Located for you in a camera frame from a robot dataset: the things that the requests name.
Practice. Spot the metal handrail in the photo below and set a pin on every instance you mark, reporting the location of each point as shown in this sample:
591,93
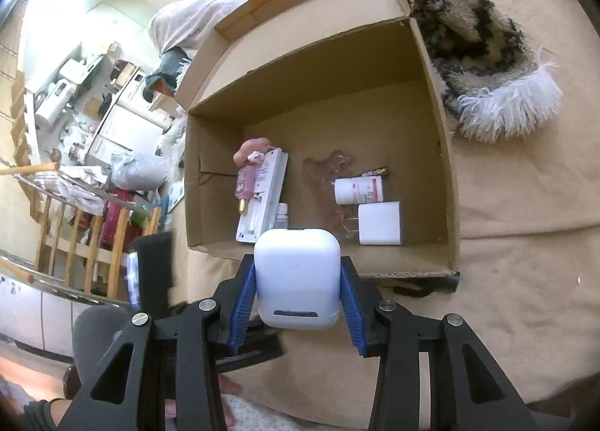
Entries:
61,278

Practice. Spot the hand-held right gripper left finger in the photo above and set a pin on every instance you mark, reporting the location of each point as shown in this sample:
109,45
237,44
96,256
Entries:
241,316

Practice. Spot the white cabinet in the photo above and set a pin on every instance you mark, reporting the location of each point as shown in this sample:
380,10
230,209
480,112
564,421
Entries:
124,129

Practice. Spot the clear brown plastic packet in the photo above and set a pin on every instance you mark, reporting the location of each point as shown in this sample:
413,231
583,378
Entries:
328,166

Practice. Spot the brown cardboard box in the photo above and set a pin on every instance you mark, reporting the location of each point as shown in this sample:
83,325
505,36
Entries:
328,122

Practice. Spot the white red-label bottle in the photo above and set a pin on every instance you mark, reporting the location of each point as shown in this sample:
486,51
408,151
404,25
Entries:
358,190

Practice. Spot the white box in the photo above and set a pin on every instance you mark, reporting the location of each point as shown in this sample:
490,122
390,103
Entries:
265,196

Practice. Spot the white appliance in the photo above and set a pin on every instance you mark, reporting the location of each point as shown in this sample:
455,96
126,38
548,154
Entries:
54,100

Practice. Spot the white earbuds case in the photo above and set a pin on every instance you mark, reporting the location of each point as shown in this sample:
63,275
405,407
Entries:
297,278

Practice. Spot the pink cartoon bottle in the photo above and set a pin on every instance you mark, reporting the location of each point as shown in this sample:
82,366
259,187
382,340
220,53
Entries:
246,187

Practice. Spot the white plastic bag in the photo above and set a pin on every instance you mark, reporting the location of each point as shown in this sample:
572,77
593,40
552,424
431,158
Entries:
138,171

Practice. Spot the black and beige shaggy blanket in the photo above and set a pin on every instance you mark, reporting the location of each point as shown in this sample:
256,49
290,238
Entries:
473,47

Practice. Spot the red bag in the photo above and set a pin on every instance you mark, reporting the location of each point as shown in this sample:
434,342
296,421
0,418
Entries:
119,225

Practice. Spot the person's left forearm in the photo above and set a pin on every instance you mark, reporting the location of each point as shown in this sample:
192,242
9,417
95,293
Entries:
44,414

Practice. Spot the small white blue-label bottle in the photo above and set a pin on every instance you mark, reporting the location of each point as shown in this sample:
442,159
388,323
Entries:
282,215

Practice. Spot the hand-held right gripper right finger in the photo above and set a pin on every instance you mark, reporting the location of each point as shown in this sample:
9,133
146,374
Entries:
354,318

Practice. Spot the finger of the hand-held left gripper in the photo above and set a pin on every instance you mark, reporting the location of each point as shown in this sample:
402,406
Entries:
262,349

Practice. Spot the white wall charger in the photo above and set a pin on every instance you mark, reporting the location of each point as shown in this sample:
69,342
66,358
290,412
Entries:
379,223

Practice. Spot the person's left hand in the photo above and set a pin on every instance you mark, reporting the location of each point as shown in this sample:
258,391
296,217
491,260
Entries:
228,400

